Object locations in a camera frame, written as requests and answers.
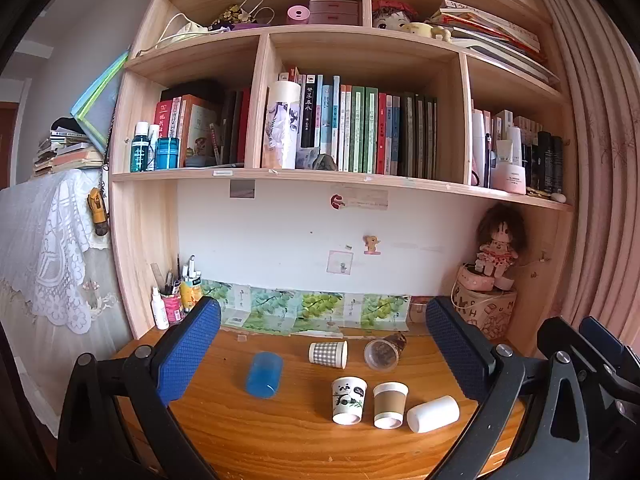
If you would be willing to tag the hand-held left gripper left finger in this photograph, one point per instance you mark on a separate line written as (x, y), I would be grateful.
(190, 350)

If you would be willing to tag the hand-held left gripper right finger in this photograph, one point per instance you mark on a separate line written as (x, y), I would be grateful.
(459, 355)

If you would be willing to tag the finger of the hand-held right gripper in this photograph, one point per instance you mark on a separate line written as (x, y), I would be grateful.
(602, 340)
(556, 334)

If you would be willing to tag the plain white cup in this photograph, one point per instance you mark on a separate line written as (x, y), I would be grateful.
(433, 414)

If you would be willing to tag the clear plastic cup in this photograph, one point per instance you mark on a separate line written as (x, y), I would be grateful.
(382, 353)

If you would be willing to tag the blue plastic cup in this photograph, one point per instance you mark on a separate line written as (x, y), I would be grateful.
(264, 376)

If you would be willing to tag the brown sleeve paper cup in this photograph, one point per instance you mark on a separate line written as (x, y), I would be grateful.
(390, 404)

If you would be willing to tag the panda print paper cup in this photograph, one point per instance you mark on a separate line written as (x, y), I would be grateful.
(348, 400)

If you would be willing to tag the checkered paper cup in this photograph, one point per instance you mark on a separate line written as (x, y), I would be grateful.
(327, 353)

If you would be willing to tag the row of upright books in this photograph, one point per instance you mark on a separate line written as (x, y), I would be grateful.
(360, 130)

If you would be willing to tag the red pen holder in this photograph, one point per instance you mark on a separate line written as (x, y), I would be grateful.
(171, 308)

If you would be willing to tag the white spray bottle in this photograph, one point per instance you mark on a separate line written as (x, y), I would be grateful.
(160, 312)

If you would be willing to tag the letter printed storage basket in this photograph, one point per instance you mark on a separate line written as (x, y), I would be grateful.
(487, 312)

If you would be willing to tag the clear ruler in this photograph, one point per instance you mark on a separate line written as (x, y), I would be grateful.
(157, 276)

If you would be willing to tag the brown haired rag doll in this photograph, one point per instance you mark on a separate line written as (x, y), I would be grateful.
(500, 245)

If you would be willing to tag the wooden bookshelf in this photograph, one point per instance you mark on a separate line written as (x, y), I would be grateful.
(145, 240)

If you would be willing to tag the green leaf printed strip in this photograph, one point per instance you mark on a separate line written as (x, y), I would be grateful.
(310, 309)

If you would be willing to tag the cartoon animal sticker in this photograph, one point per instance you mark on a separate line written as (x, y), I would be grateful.
(372, 244)

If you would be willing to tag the black cosmetic bottle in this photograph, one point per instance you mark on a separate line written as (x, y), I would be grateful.
(544, 160)
(531, 167)
(556, 165)

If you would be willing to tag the white lace cloth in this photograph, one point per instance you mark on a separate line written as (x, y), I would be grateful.
(45, 245)

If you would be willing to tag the pink curtain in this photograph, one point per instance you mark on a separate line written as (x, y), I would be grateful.
(600, 160)

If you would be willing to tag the teal jar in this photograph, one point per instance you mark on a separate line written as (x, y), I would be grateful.
(167, 154)

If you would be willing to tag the white cosmetic tube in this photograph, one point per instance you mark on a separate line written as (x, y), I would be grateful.
(479, 150)

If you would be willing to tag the tall teal bottle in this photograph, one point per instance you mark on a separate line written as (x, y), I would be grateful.
(140, 150)

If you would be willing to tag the row of cosmetic boxes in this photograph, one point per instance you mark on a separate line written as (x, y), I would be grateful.
(520, 125)

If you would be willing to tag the small white bottle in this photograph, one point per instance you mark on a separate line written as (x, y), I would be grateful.
(153, 137)

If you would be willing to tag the small photo card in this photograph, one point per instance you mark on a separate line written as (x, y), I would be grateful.
(306, 158)

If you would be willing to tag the row of red books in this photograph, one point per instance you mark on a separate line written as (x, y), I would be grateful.
(195, 125)

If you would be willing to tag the grey stone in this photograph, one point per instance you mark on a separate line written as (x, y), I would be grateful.
(326, 162)

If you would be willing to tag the pile of old books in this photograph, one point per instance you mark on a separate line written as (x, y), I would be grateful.
(67, 152)

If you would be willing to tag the white printed tube box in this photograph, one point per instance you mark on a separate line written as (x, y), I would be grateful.
(281, 125)

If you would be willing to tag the green framed board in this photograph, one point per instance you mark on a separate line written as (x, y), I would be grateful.
(97, 100)

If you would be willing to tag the stack of flat books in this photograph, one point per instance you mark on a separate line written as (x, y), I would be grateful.
(492, 30)

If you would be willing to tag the beige cloth bag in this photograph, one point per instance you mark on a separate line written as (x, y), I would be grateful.
(187, 34)

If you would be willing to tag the yellow plush toy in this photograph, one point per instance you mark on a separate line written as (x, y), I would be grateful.
(425, 29)

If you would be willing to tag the floral handbag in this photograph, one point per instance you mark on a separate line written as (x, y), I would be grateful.
(235, 16)

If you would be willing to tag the doll head with red hat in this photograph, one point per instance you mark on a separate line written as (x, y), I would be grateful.
(392, 15)

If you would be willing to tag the pink round tape dispenser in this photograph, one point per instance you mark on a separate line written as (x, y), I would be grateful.
(297, 14)

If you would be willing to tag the pink storage box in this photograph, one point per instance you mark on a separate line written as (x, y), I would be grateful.
(334, 11)

